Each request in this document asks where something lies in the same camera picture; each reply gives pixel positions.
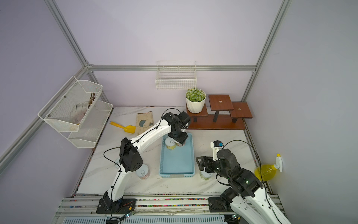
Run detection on green label can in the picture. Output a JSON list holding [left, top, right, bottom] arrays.
[[200, 170, 213, 181]]

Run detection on can with yellow label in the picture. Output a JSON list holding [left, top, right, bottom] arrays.
[[165, 137, 177, 150]]

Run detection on light blue plastic basket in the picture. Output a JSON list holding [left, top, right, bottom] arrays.
[[158, 133, 195, 178]]

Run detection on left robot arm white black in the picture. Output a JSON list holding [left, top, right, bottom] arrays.
[[96, 110, 191, 214]]

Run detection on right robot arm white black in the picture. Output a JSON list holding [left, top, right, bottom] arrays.
[[196, 149, 290, 224]]

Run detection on beige work gloves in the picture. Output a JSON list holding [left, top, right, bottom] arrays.
[[135, 112, 154, 135]]

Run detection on white pot green succulent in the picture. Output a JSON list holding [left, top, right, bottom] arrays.
[[186, 88, 206, 113]]

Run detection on yellow plastic scoop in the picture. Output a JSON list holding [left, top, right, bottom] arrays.
[[110, 121, 136, 134]]

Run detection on yellow spray bottle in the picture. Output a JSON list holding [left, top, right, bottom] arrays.
[[254, 154, 283, 182]]

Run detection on pull-tab can middle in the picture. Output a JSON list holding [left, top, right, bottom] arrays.
[[114, 158, 120, 169]]

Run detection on white mesh two-tier rack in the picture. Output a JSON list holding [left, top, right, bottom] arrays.
[[38, 76, 113, 148]]

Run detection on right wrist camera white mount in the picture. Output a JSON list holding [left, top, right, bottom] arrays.
[[210, 140, 223, 161]]

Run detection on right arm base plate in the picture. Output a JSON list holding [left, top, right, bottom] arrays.
[[208, 197, 233, 212]]

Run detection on white wire wall basket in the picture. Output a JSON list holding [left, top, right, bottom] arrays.
[[155, 61, 197, 90]]

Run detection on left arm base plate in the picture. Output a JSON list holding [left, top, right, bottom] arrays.
[[96, 198, 137, 214]]

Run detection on aluminium front rail frame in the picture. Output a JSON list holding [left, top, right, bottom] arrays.
[[52, 195, 287, 224]]

